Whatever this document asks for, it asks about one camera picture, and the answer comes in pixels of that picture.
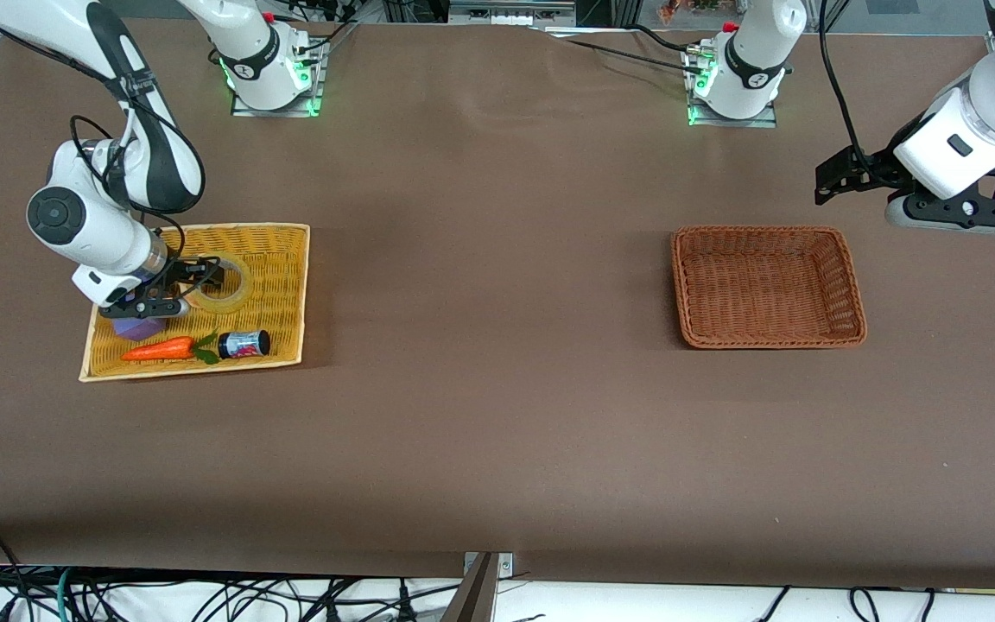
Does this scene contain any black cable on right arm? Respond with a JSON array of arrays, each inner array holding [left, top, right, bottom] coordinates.
[[70, 73, 207, 286]]

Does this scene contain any orange toy carrot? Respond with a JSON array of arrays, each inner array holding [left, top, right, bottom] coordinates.
[[120, 331, 222, 365]]

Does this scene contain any dark metal post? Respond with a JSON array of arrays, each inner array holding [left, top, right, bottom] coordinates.
[[440, 553, 500, 622]]

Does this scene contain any black cable across table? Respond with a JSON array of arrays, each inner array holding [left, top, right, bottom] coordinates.
[[549, 26, 699, 72]]

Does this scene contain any clear yellowish tape roll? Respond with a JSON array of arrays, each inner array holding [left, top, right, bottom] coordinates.
[[182, 253, 254, 314]]

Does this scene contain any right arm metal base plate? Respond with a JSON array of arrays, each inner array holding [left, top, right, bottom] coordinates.
[[230, 39, 327, 118]]

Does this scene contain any purple cube block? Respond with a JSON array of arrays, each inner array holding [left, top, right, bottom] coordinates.
[[111, 315, 166, 340]]

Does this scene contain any grey equipment box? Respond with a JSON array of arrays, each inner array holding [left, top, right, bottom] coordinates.
[[448, 0, 578, 27]]

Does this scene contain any small dark can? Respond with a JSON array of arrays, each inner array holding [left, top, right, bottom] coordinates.
[[217, 329, 272, 360]]

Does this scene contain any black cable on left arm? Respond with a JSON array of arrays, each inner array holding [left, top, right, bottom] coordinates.
[[818, 0, 865, 169]]

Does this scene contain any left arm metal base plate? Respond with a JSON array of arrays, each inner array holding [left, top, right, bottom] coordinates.
[[686, 48, 779, 129]]

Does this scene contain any small silver table bracket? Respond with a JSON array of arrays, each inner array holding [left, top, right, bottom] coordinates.
[[463, 551, 516, 580]]

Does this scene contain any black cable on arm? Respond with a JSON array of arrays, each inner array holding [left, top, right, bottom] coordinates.
[[818, 0, 865, 169], [70, 73, 207, 286]]

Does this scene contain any brown wicker basket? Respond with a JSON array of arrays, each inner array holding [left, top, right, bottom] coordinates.
[[670, 225, 868, 351]]

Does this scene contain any yellow wicker basket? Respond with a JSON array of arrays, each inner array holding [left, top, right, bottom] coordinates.
[[78, 222, 311, 383]]

